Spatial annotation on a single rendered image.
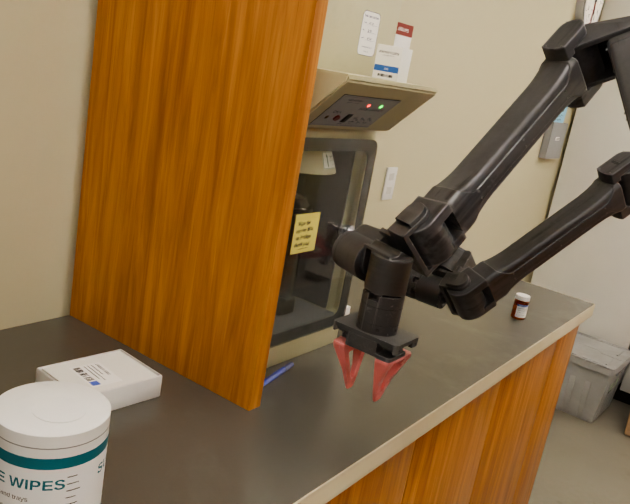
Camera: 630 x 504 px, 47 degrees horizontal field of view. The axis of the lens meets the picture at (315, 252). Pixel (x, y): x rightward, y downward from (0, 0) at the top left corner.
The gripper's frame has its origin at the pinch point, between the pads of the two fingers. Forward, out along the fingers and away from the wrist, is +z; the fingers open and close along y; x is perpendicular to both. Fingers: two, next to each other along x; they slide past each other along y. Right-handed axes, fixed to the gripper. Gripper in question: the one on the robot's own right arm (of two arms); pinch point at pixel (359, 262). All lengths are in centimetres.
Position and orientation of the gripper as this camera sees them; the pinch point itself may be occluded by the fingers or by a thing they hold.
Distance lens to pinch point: 145.4
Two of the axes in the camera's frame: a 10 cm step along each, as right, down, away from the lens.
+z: -7.9, -3.0, 5.3
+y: -5.5, -0.4, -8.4
